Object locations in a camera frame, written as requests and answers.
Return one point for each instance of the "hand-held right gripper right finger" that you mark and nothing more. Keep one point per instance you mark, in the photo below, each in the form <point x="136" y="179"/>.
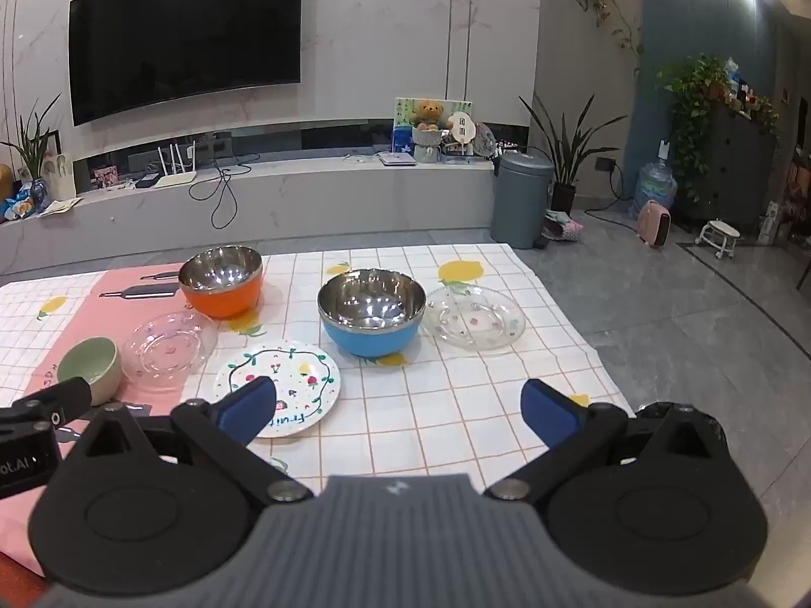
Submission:
<point x="548" y="411"/>

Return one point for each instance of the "white wheeled stool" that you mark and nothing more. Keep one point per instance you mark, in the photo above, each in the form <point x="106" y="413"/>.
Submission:
<point x="719" y="231"/>

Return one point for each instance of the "green painted picture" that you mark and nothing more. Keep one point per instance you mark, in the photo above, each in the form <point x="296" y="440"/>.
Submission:
<point x="402" y="111"/>

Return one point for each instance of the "round hand fan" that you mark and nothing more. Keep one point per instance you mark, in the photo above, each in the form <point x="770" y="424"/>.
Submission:
<point x="461" y="123"/>

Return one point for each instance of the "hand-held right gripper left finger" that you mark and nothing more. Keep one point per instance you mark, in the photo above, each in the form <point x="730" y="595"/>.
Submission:
<point x="247" y="405"/>

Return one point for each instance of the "loose papers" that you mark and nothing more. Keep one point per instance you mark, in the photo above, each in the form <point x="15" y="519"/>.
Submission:
<point x="60" y="206"/>

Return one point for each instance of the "green ceramic bowl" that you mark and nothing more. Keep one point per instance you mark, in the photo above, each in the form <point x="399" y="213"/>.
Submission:
<point x="95" y="367"/>

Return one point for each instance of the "checked lemon tablecloth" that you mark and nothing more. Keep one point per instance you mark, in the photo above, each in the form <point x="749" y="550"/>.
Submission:
<point x="443" y="405"/>

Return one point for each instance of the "pink heater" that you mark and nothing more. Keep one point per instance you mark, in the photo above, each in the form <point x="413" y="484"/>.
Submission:
<point x="654" y="225"/>

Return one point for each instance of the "white painted plate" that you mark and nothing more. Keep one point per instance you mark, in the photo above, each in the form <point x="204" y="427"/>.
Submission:
<point x="298" y="380"/>

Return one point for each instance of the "trailing green plant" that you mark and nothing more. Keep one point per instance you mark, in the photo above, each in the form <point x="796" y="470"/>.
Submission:
<point x="690" y="107"/>

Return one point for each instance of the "brown teddy bear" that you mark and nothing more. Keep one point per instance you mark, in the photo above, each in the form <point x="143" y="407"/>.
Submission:
<point x="428" y="114"/>

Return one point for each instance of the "blue snack packets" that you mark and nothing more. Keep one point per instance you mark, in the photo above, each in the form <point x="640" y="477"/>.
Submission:
<point x="22" y="202"/>

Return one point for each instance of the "tall-leaved potted plant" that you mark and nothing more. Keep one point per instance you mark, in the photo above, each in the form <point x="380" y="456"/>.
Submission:
<point x="561" y="158"/>

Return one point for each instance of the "marble television console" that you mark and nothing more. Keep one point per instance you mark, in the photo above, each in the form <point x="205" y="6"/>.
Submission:
<point x="317" y="202"/>

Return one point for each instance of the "white printed vase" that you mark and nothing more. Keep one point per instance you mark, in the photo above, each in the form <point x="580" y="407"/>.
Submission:
<point x="61" y="177"/>

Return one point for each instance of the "blue box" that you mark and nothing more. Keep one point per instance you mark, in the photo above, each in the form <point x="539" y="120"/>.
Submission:
<point x="402" y="139"/>

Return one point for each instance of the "orange steel bowl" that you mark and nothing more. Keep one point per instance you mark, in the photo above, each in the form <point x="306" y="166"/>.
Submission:
<point x="222" y="301"/>

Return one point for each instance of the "thin-leaved potted plant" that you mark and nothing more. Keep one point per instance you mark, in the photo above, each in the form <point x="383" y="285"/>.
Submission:
<point x="35" y="145"/>

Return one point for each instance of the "pink printed table runner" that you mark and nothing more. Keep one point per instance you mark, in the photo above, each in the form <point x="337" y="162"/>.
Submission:
<point x="95" y="310"/>

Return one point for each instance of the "grey trash can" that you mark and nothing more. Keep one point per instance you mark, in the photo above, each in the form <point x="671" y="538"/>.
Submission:
<point x="519" y="202"/>

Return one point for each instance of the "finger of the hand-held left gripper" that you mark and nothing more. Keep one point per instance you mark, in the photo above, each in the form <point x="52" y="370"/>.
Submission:
<point x="69" y="396"/>

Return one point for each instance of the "pink photo card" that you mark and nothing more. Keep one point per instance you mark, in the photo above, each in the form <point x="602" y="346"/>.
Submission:
<point x="106" y="177"/>

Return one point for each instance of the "white router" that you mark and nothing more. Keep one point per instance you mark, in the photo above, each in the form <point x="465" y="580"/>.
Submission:
<point x="180" y="177"/>

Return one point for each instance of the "white knit basket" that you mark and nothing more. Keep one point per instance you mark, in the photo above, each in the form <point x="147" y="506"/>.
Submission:
<point x="428" y="145"/>

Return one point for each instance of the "black television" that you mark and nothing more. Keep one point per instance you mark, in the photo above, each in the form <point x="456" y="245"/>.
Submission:
<point x="184" y="31"/>

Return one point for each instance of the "flat white laptop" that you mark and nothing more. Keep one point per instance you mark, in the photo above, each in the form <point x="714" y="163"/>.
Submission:
<point x="397" y="159"/>

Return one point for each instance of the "dark grey cabinet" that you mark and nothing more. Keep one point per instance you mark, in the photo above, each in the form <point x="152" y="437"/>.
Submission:
<point x="741" y="171"/>

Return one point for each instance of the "golden gourd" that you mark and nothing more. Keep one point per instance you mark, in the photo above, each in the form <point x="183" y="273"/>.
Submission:
<point x="5" y="183"/>

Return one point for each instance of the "blue water jug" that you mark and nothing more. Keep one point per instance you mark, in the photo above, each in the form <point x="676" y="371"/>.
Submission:
<point x="652" y="183"/>

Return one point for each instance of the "small black box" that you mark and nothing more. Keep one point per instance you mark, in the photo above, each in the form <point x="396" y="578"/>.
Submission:
<point x="147" y="181"/>

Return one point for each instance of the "blue steel bowl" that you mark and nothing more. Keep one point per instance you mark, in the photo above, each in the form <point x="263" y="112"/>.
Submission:
<point x="367" y="339"/>

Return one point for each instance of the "clear glass plate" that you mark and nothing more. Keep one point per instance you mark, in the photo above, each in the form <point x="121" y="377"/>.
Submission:
<point x="168" y="348"/>
<point x="475" y="320"/>

